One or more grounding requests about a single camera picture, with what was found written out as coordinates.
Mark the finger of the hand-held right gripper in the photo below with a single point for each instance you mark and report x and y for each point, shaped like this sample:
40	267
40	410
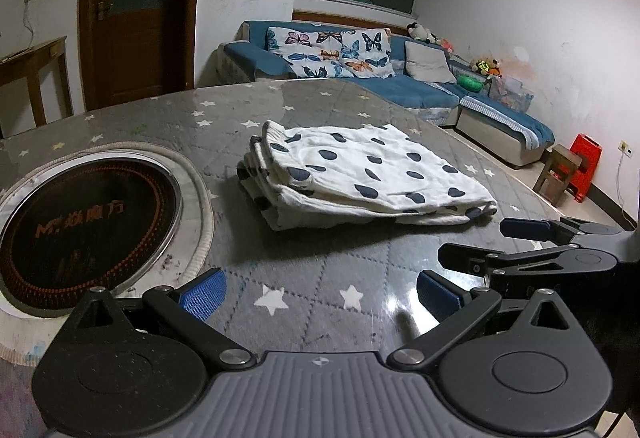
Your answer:
522	228
540	265

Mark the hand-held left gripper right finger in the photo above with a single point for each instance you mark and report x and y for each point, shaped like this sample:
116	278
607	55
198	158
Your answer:
440	294

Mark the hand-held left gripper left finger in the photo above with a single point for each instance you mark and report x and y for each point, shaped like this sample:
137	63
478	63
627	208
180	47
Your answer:
205	295

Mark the white dark-dotted garment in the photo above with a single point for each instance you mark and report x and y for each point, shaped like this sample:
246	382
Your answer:
375	158

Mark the small wooden stool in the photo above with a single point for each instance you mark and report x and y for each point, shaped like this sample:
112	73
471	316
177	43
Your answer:
557	171

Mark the red plastic stool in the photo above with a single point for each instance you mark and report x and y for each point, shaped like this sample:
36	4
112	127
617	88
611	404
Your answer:
586	158

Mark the clear plastic storage box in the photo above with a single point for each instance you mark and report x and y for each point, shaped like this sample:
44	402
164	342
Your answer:
512	94

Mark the round black induction cooktop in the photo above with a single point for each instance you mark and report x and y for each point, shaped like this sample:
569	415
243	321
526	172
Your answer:
85	228

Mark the green round toy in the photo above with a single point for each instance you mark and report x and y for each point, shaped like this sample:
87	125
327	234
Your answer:
470	83

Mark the colourful toy pile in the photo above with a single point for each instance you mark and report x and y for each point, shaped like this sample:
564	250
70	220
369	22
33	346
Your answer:
485	67

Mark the blue corner sofa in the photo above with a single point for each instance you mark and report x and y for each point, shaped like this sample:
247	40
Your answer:
395	91

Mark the beige cushion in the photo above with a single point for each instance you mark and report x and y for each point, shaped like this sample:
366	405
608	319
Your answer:
427	63

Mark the black and white plush toy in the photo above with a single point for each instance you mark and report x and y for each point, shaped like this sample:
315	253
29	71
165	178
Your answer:
420	32

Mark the butterfly print pillow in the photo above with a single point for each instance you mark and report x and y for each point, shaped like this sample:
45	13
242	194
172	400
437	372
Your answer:
305	51
367	53

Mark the brown wooden door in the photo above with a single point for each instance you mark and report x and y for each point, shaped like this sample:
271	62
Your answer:
135	18

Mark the wooden side table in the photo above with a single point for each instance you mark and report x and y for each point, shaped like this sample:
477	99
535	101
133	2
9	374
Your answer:
40	56

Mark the white wall socket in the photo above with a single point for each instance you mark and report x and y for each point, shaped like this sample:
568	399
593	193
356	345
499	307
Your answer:
625	147

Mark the brown wooden wall rail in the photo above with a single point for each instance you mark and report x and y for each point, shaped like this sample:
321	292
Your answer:
340	16

